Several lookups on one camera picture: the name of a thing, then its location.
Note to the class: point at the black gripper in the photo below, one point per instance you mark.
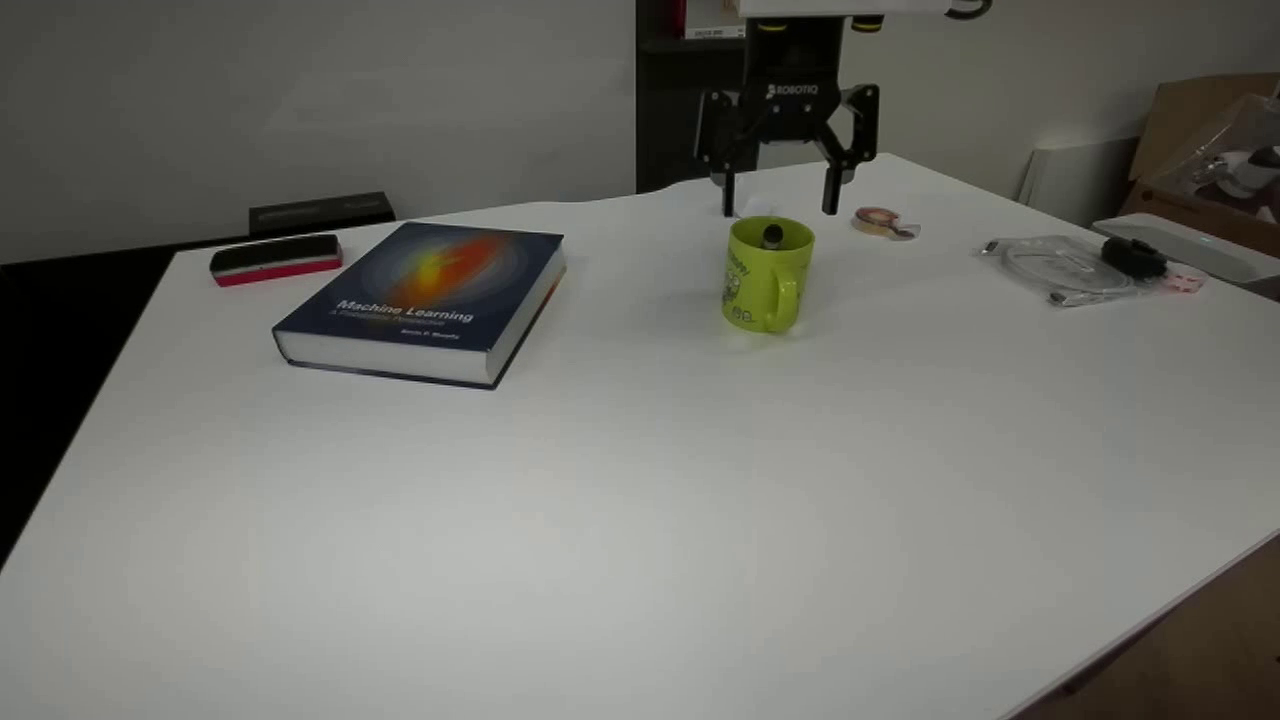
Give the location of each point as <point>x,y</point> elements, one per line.
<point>791,82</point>

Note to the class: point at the black pen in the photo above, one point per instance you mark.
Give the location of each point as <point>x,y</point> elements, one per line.
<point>773,237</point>

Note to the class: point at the green mug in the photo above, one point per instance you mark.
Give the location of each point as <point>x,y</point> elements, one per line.
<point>765,287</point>

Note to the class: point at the dark shelf cabinet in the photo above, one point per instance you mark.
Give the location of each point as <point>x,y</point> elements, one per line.
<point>672,106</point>

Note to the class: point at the small black device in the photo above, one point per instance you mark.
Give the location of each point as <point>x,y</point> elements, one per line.
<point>1133,258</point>

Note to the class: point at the dark blue hardcover book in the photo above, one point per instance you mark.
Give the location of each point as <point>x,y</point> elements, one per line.
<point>420,301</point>

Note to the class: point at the brown cardboard box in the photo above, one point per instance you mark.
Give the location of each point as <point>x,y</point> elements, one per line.
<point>1204,145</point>

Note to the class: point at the black rectangular case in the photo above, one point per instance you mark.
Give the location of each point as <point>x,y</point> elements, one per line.
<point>320,215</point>

